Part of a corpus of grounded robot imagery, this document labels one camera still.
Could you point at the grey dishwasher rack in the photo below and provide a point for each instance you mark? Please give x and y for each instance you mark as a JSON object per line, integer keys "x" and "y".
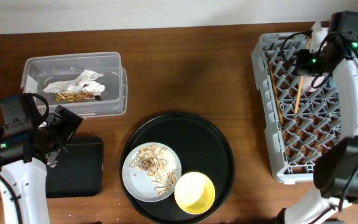
{"x": 296, "y": 145}

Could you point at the pink cup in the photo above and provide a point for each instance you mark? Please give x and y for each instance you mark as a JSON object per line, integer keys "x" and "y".
{"x": 310, "y": 84}

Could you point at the grey plate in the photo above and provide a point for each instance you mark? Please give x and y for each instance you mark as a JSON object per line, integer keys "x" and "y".
{"x": 129, "y": 183}

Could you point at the round black serving tray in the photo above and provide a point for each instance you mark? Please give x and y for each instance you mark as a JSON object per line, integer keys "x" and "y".
{"x": 200, "y": 147}

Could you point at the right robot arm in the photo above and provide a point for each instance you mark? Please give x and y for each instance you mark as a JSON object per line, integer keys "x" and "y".
{"x": 335, "y": 177}

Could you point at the gold snack wrapper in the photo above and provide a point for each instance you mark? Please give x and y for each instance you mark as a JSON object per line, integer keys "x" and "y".
{"x": 71, "y": 97}

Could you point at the white tissue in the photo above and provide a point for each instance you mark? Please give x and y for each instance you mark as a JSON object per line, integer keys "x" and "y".
{"x": 84, "y": 83}

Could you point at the clear plastic waste bin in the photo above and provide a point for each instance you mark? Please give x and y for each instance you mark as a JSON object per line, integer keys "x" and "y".
{"x": 41, "y": 71}

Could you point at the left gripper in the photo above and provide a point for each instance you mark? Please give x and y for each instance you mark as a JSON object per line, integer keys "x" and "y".
{"x": 69, "y": 127}

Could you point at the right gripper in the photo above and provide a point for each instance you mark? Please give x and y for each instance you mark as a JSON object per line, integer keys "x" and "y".
{"x": 302, "y": 55}

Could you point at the food scraps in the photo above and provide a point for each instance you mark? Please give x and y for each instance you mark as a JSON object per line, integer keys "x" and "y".
{"x": 155, "y": 166}

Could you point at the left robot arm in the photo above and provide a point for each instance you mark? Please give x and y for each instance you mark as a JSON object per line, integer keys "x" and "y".
{"x": 26, "y": 140}

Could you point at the yellow bowl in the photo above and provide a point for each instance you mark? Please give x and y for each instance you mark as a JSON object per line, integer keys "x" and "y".
{"x": 194, "y": 193}

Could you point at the wooden chopstick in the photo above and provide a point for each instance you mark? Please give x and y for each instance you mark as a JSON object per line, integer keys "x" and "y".
{"x": 297, "y": 102}
{"x": 275, "y": 93}

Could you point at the black rectangular tray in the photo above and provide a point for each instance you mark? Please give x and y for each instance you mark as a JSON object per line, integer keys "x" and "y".
{"x": 77, "y": 170}

